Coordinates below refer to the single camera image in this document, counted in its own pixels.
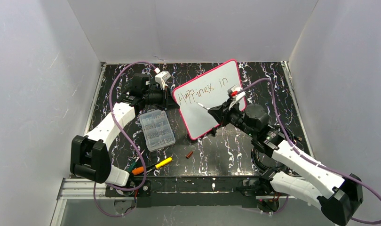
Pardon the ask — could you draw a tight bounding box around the pink framed whiteboard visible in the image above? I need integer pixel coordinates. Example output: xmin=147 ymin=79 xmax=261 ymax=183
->
xmin=173 ymin=59 xmax=242 ymax=140

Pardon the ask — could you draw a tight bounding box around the white marker pen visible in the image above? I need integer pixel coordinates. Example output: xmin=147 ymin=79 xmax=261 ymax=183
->
xmin=197 ymin=102 xmax=210 ymax=111

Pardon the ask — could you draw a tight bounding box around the brown marker cap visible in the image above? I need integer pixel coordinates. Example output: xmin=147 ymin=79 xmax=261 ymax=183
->
xmin=185 ymin=151 xmax=194 ymax=159

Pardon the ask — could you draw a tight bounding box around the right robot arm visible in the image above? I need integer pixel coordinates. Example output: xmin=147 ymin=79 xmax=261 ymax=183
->
xmin=208 ymin=102 xmax=363 ymax=226

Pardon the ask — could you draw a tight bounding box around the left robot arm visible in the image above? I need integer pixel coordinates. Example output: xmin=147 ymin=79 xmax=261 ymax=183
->
xmin=70 ymin=71 xmax=179 ymax=187

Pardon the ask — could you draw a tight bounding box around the clear plastic screw box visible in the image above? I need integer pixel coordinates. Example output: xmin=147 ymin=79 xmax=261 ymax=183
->
xmin=139 ymin=110 xmax=175 ymax=152

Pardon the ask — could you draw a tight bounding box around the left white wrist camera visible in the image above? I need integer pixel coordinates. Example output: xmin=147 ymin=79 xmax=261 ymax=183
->
xmin=154 ymin=71 xmax=171 ymax=90

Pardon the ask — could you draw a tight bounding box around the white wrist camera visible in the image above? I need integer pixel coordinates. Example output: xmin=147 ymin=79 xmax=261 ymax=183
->
xmin=154 ymin=71 xmax=171 ymax=90
xmin=228 ymin=85 xmax=245 ymax=110

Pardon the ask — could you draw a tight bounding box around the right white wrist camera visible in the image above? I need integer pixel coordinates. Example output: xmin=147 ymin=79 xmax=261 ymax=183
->
xmin=228 ymin=85 xmax=245 ymax=110

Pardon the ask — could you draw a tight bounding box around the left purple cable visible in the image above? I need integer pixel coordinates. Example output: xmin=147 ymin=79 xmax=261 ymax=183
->
xmin=93 ymin=61 xmax=160 ymax=218

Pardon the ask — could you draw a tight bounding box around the purple cable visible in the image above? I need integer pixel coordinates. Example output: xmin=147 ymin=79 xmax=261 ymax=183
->
xmin=238 ymin=78 xmax=381 ymax=225
xmin=93 ymin=61 xmax=160 ymax=218

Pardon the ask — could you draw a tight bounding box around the wire whiteboard stand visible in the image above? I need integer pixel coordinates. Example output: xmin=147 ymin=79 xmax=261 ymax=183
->
xmin=209 ymin=128 xmax=217 ymax=137

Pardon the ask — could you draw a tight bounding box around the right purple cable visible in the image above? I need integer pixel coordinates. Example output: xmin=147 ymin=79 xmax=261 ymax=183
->
xmin=238 ymin=78 xmax=381 ymax=225

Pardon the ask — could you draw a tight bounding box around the yellow handled screwdriver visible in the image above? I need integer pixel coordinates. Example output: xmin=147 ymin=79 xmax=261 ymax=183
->
xmin=146 ymin=157 xmax=173 ymax=173

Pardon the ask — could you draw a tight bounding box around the green handled screwdriver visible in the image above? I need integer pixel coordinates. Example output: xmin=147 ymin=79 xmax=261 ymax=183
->
xmin=126 ymin=155 xmax=140 ymax=172

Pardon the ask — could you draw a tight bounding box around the orange handled screwdriver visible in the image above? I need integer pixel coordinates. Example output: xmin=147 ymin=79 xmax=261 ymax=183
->
xmin=132 ymin=165 xmax=156 ymax=176

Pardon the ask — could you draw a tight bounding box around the aluminium frame rail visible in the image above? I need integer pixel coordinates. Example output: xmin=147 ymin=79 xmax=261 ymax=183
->
xmin=50 ymin=176 xmax=345 ymax=226

